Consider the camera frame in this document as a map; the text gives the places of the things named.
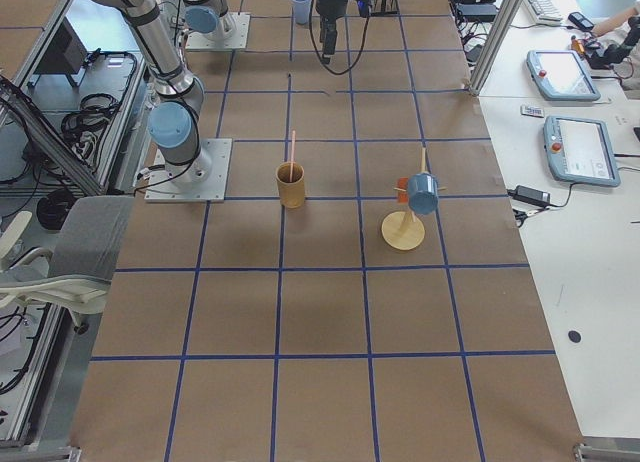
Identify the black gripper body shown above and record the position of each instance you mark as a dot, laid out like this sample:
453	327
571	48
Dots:
330	4

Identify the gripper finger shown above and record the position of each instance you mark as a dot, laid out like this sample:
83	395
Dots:
328	37

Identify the light blue plastic cup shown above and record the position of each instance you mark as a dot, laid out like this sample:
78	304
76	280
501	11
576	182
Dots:
301	9

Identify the pink chopstick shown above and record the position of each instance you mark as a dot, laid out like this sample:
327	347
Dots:
292	156

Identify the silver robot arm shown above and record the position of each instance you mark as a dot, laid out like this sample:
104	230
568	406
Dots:
173	124
221	8

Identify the person hand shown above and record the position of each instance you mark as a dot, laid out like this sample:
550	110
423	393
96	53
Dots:
613	22

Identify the bamboo chopstick holder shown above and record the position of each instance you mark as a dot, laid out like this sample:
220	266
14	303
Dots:
291	185

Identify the orange mug on stand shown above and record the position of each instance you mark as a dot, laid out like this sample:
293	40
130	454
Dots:
401	190

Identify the blue mug on stand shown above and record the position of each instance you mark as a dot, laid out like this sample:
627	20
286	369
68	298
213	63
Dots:
422	193

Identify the wooden mug tree stand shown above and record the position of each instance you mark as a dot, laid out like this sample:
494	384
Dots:
404	230

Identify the white keyboard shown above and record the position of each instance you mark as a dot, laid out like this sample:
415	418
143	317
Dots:
543	12

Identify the upper teach pendant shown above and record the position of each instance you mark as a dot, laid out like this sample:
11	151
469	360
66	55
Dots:
561	76

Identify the teach pendant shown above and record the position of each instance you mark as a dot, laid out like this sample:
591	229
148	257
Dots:
561	76
579	150

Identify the black power adapter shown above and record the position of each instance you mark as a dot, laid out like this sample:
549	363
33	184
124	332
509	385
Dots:
530	196

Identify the lower teach pendant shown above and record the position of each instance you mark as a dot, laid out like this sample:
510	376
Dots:
579	150

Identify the grey office chair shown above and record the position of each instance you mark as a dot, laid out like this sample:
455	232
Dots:
76	273

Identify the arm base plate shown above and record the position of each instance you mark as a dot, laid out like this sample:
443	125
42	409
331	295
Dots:
205	180
208	31

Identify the aluminium frame post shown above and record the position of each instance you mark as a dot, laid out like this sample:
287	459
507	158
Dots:
496	36

